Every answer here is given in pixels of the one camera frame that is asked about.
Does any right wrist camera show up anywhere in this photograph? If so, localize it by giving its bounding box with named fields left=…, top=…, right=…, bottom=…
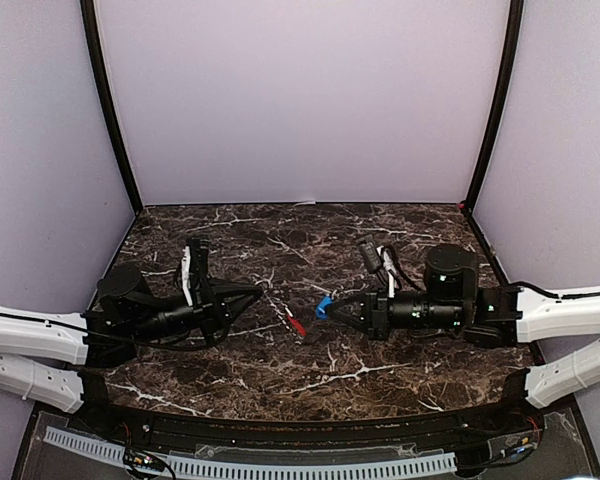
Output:
left=357, top=238, right=402, bottom=298

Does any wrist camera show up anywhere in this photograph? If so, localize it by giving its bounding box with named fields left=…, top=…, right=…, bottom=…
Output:
left=357, top=238, right=402, bottom=298
left=180, top=238, right=210, bottom=307

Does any black frame post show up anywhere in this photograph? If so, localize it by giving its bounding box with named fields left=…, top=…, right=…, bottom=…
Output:
left=79, top=0, right=144, bottom=216
left=462, top=0, right=525, bottom=216

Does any grey crescent key organizer plate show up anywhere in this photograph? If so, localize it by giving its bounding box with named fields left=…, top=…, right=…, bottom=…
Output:
left=262, top=287, right=303, bottom=339

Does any blue key tag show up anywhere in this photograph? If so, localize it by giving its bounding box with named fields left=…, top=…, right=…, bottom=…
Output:
left=315, top=296, right=333, bottom=320

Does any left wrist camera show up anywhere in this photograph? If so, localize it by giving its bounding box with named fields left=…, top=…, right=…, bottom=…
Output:
left=180, top=238, right=210, bottom=307

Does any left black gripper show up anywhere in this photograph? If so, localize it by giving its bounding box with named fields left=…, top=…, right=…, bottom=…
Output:
left=128, top=276, right=262, bottom=344

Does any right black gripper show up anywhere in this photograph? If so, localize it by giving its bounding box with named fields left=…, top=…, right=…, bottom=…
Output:
left=326, top=282, right=465, bottom=340

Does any red key tag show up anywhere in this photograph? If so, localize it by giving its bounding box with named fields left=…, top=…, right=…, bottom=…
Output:
left=287, top=316, right=306, bottom=337

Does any black front rail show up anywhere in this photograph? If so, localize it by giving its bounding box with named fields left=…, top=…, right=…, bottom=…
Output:
left=70, top=403, right=545, bottom=451

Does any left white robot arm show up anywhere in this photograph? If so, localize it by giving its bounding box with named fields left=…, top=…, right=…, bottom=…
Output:
left=0, top=238, right=263, bottom=436

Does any right black frame post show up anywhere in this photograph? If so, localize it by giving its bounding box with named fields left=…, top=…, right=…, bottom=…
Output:
left=462, top=0, right=525, bottom=216

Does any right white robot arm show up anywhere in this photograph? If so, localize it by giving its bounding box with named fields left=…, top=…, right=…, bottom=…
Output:
left=316, top=236, right=600, bottom=434

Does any grey slotted cable duct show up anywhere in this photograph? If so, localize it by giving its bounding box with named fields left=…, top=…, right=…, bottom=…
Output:
left=43, top=427, right=458, bottom=479

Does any left black frame post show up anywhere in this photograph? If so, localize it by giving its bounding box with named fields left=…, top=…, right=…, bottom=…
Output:
left=79, top=0, right=144, bottom=216

